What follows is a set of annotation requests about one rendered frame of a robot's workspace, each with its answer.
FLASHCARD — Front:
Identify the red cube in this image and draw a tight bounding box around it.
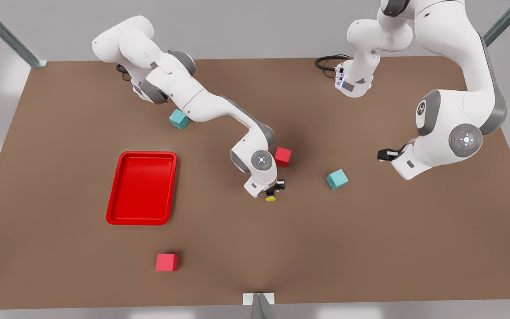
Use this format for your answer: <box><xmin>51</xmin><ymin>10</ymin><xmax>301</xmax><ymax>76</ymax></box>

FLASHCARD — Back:
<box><xmin>156</xmin><ymin>253</ymin><xmax>179</xmax><ymax>272</ymax></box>
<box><xmin>274</xmin><ymin>147</ymin><xmax>292</xmax><ymax>167</ymax></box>

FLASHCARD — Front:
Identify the teal cube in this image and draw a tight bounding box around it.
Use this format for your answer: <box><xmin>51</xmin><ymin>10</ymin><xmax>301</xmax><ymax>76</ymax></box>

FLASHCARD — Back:
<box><xmin>169</xmin><ymin>109</ymin><xmax>190</xmax><ymax>130</ymax></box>
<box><xmin>326</xmin><ymin>169</ymin><xmax>349</xmax><ymax>191</ymax></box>

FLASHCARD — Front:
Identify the red rectangular tray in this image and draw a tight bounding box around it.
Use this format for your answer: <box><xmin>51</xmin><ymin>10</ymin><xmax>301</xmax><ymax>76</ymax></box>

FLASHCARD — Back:
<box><xmin>106</xmin><ymin>151</ymin><xmax>178</xmax><ymax>226</ymax></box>

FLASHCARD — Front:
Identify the silver frame post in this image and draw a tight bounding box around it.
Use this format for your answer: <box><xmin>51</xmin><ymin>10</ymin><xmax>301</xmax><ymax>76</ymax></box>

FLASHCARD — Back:
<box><xmin>0</xmin><ymin>0</ymin><xmax>47</xmax><ymax>68</ymax></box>
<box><xmin>483</xmin><ymin>0</ymin><xmax>510</xmax><ymax>47</ymax></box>
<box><xmin>243</xmin><ymin>292</ymin><xmax>278</xmax><ymax>319</ymax></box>

